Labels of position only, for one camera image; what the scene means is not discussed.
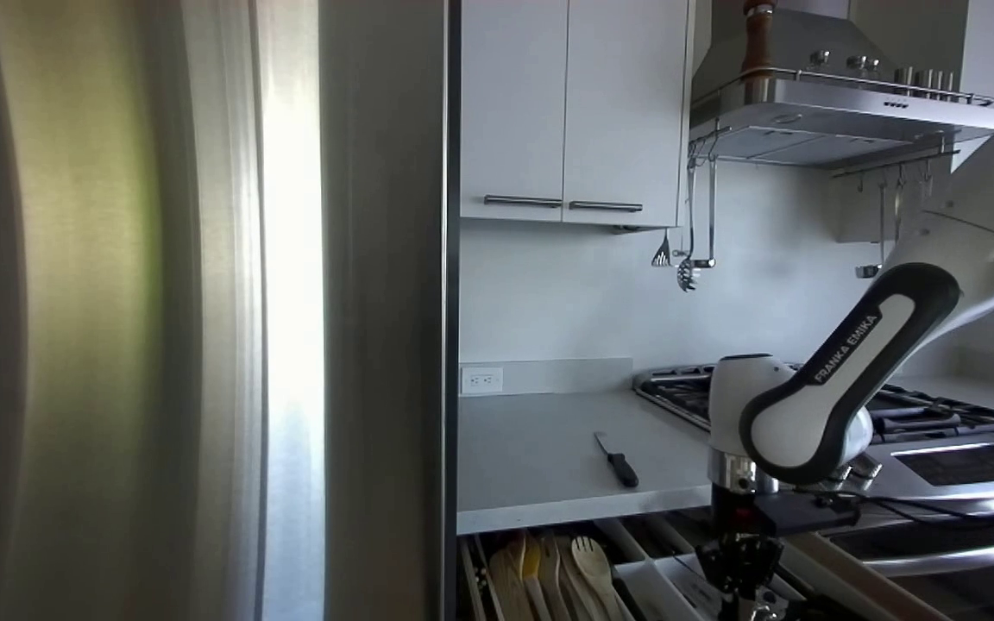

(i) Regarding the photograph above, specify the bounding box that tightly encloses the white cutlery tray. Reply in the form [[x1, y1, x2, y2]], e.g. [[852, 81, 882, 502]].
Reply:
[[615, 556, 723, 621]]

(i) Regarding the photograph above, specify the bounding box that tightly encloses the wooden spoon in drawer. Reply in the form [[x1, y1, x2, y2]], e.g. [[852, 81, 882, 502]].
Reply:
[[570, 535, 631, 621]]

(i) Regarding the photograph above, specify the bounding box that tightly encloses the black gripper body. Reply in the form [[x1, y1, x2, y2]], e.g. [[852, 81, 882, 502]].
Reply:
[[698, 491, 781, 621]]

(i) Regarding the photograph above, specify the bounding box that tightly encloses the white upper cabinet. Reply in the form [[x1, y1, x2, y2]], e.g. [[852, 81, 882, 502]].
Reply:
[[458, 0, 695, 228]]

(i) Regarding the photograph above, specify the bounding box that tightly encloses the stainless steel range hood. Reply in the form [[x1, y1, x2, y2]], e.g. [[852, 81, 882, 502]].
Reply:
[[690, 0, 994, 164]]

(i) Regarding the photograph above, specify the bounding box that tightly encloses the black knife on countertop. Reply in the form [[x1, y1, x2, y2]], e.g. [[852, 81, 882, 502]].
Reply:
[[593, 432, 639, 491]]

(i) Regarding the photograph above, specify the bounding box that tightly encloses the open wooden kitchen drawer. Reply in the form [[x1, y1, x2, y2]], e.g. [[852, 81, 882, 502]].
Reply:
[[453, 516, 946, 621]]

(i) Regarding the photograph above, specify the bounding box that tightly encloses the stainless steel gas stove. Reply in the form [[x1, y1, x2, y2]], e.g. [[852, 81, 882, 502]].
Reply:
[[631, 363, 994, 621]]

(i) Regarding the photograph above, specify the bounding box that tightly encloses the black griddle pan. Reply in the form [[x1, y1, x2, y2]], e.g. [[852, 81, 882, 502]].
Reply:
[[902, 446, 994, 485]]

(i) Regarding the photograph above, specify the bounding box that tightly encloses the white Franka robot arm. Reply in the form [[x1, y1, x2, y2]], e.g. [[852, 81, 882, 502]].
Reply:
[[700, 133, 994, 621]]

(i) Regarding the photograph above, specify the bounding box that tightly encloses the stainless steel refrigerator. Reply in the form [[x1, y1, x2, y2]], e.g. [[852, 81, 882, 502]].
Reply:
[[0, 0, 458, 621]]

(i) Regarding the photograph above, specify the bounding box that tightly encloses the hanging metal utensil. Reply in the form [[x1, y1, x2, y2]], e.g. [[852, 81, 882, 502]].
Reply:
[[652, 156, 718, 293]]

